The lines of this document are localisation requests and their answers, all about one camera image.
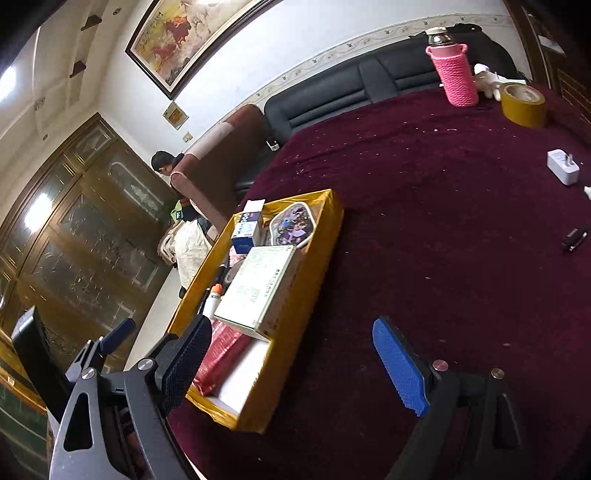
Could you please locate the blue and white box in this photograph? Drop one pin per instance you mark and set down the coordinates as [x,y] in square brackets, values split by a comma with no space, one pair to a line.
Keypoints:
[244,230]

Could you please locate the brown chair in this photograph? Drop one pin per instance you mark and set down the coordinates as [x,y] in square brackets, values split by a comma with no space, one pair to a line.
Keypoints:
[221,175]

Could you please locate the wooden bookshelf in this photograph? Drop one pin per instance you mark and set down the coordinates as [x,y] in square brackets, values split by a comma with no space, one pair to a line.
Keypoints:
[568,69]

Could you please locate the yellow cardboard box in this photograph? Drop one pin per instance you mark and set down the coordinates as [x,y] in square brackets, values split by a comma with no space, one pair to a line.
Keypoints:
[318,240]

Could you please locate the white bag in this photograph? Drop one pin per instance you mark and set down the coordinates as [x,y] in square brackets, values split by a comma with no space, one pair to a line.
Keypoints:
[189,254]

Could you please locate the yellow tape roll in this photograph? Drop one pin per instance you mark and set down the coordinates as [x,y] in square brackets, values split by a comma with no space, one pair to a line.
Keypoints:
[524,113]

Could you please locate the yellow wall plaque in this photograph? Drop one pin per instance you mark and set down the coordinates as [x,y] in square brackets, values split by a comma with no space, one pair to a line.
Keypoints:
[175,115]

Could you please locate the black marker pen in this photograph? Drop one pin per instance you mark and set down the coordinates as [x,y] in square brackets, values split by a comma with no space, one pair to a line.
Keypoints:
[219,277]

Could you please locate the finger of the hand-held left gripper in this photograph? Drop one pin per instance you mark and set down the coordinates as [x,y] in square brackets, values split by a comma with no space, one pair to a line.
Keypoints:
[117,330]

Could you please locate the black leather sofa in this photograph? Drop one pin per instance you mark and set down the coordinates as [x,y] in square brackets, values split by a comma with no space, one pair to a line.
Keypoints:
[323,101]

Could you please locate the black bag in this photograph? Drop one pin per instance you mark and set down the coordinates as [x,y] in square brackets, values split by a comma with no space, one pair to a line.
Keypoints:
[489,50]

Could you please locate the white plush toy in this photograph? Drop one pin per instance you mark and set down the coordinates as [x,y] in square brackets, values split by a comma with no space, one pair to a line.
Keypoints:
[489,81]

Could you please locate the bottle in pink knitted sleeve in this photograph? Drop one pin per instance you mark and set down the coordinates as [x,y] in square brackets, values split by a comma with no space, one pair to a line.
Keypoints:
[455,78]

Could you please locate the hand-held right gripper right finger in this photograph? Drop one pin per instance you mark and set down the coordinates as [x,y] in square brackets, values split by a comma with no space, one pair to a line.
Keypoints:
[399,364]

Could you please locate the ceiling light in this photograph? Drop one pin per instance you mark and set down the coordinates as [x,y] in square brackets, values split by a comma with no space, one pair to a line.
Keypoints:
[7,81]

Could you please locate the cream printed carton box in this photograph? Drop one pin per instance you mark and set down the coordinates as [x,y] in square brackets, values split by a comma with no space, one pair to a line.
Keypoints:
[254,286]

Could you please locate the red foil packet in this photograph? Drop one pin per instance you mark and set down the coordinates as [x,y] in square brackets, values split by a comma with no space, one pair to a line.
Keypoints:
[221,355]

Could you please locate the cartoon print clear pouch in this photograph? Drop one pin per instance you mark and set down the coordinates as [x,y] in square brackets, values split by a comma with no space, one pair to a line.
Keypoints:
[291,226]

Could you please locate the white charger plug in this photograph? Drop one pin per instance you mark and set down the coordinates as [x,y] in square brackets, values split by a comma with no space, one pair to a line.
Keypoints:
[563,168]

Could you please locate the wooden glass-door cabinet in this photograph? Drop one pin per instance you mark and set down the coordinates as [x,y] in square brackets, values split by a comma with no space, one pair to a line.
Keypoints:
[83,230]

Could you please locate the small black object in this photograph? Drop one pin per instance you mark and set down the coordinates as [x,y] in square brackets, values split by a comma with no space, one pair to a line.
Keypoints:
[573,240]

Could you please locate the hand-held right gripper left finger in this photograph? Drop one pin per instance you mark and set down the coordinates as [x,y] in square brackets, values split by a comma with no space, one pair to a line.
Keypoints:
[184,360]

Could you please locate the framed wall painting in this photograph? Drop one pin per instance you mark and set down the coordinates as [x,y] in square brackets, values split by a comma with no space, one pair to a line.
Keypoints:
[184,41]

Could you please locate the wooden wall shelf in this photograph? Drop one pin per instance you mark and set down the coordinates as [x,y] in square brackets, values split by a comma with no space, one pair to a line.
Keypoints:
[91,22]
[78,69]

